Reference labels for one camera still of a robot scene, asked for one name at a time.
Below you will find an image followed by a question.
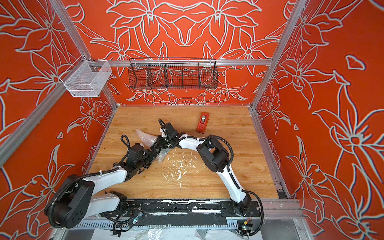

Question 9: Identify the black wire wall basket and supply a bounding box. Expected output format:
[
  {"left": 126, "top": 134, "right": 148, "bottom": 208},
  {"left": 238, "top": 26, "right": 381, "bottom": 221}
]
[{"left": 128, "top": 58, "right": 219, "bottom": 90}]

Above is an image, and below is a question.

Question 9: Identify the red tape dispenser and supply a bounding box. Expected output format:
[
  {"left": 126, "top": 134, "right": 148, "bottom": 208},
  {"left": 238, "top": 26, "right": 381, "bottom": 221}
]
[{"left": 196, "top": 113, "right": 209, "bottom": 134}]

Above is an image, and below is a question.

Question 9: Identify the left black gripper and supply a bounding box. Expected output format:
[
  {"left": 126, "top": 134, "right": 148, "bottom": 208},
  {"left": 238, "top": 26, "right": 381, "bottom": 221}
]
[{"left": 135, "top": 145, "right": 161, "bottom": 170}]

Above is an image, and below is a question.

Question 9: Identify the clear plastic wall bin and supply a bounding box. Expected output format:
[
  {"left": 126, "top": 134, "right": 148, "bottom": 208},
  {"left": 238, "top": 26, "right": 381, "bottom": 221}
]
[{"left": 61, "top": 61, "right": 112, "bottom": 98}]

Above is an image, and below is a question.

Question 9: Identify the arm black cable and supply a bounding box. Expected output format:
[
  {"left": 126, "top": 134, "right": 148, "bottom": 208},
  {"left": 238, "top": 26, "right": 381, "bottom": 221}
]
[
  {"left": 158, "top": 118, "right": 265, "bottom": 235},
  {"left": 44, "top": 134, "right": 133, "bottom": 229}
]

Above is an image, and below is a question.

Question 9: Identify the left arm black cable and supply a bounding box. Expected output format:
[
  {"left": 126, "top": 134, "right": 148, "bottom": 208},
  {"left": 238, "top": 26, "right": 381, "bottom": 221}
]
[{"left": 44, "top": 134, "right": 133, "bottom": 229}]

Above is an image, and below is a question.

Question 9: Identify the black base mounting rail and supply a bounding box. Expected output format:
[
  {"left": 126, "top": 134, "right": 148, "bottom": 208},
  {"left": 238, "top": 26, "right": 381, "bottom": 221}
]
[{"left": 101, "top": 199, "right": 262, "bottom": 218}]

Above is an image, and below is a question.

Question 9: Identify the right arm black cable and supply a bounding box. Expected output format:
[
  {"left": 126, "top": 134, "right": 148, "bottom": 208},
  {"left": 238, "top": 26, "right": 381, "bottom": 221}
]
[{"left": 158, "top": 118, "right": 265, "bottom": 235}]

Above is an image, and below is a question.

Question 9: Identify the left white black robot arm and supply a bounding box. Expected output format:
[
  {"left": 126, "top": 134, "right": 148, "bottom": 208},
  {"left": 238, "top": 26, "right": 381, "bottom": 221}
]
[{"left": 44, "top": 144, "right": 161, "bottom": 229}]

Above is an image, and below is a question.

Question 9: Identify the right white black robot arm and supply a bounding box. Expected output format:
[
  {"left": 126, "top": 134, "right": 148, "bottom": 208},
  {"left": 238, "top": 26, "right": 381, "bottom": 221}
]
[{"left": 154, "top": 119, "right": 252, "bottom": 216}]

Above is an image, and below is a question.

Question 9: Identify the pink bubble wrap sheet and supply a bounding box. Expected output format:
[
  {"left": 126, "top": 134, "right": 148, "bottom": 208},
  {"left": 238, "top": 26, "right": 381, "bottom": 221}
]
[{"left": 136, "top": 129, "right": 170, "bottom": 163}]

